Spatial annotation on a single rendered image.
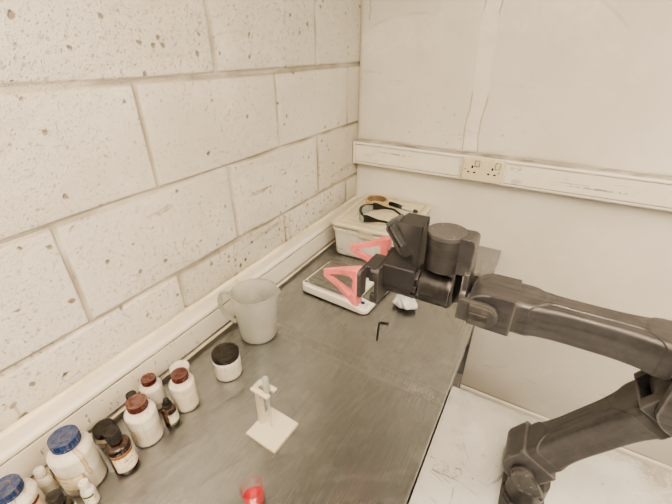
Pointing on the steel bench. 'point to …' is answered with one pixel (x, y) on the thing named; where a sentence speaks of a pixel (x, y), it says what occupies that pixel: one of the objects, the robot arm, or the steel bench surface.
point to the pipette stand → (282, 428)
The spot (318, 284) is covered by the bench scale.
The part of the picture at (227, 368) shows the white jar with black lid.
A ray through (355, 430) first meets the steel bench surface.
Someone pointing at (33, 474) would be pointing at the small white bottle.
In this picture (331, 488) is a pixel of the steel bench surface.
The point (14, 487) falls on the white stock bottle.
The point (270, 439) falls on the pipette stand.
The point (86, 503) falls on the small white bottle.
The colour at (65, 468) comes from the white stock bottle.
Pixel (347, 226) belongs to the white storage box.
